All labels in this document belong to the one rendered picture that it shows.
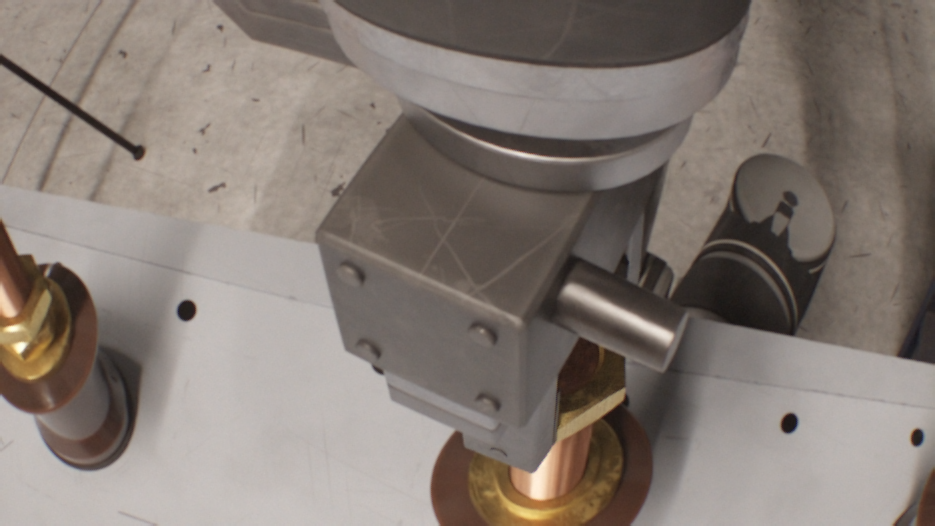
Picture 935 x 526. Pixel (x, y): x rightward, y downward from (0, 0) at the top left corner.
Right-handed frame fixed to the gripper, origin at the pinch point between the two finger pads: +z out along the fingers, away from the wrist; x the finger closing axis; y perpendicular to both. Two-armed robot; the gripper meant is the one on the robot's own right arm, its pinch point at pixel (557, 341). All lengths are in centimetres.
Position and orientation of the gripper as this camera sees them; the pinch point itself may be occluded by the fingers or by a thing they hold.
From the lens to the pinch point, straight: 41.9
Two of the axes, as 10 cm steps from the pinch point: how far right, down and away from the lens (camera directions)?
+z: 0.6, 5.2, 8.5
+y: 8.7, 3.9, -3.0
